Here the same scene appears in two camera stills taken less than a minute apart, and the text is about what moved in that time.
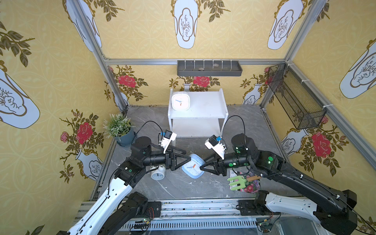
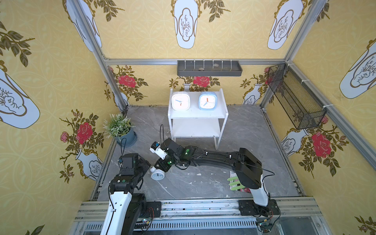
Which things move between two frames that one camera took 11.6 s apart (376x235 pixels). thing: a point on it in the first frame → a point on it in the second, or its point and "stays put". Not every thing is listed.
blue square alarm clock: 192,168 → 207,101
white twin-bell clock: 158,174 stays put
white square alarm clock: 180,101 stays put
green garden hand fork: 243,180 stays put
